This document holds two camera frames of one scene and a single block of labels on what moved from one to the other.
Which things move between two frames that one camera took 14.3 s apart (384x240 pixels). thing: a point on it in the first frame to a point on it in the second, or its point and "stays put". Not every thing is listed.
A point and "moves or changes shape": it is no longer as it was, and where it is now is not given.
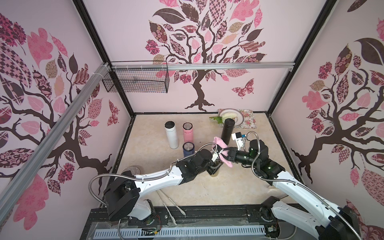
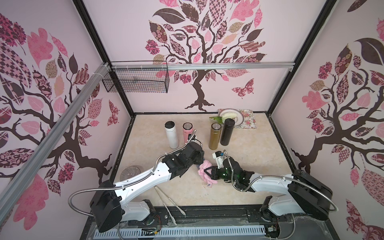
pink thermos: [188, 129] stays put
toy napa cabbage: [228, 115] stays put
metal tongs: [181, 211] stays put
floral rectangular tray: [249, 122] stays put
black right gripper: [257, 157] to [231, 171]
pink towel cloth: [219, 141] to [208, 180]
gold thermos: [217, 171] moves or changes shape
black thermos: [227, 130] stays put
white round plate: [240, 117] stays put
